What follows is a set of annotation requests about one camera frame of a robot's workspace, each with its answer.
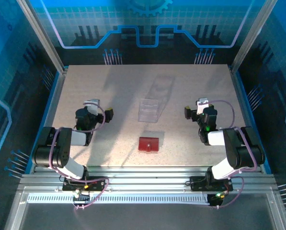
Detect small controller board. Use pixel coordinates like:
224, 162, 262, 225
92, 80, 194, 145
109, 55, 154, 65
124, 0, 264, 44
72, 189, 91, 202
207, 191, 229, 207

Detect aluminium front frame rails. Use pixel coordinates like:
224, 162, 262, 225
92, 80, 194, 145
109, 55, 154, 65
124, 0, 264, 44
17, 166, 279, 194

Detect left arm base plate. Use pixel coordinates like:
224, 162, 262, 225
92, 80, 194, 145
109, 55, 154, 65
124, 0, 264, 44
62, 176, 110, 192

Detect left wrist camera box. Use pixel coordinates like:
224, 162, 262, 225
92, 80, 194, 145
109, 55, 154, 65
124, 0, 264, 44
82, 98, 101, 116

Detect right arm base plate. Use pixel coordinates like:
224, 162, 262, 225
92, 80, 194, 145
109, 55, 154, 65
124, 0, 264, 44
189, 175, 234, 192

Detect red leather card holder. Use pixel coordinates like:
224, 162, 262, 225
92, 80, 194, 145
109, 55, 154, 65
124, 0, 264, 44
137, 136, 160, 153

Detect aluminium corner post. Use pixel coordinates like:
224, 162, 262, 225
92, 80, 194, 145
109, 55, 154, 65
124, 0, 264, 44
16, 0, 68, 74
229, 0, 279, 74

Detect clear acrylic card stand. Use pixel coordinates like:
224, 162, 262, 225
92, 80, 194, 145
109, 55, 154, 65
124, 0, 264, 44
137, 97, 168, 123

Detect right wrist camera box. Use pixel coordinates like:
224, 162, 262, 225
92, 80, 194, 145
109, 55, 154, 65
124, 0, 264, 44
196, 97, 210, 115

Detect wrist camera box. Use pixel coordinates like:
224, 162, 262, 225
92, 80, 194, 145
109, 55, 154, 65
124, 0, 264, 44
196, 97, 210, 115
82, 98, 101, 116

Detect white slotted cable duct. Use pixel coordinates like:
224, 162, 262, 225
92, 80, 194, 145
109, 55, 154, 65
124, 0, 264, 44
27, 193, 211, 205

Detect aluminium side rail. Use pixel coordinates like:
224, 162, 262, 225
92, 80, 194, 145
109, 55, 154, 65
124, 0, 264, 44
229, 67, 270, 174
29, 67, 69, 174

